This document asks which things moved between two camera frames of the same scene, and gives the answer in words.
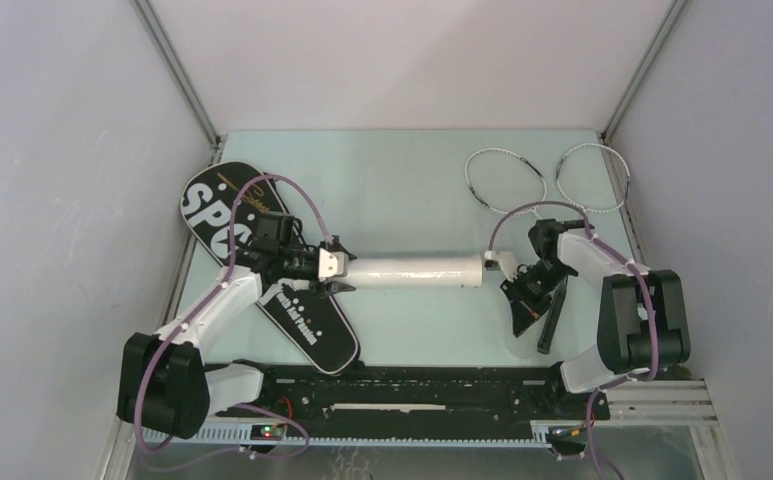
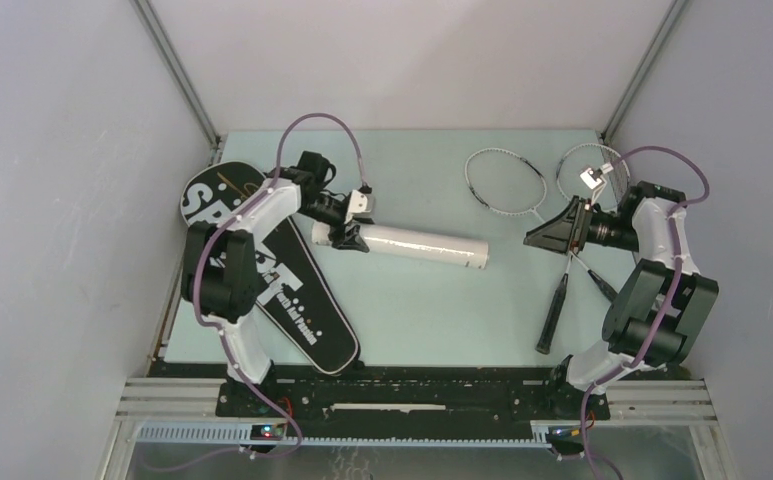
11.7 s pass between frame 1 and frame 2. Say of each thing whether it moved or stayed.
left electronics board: stayed
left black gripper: moved
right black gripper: moved
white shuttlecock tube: moved
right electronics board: stayed
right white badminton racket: stayed
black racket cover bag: stayed
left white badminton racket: stayed
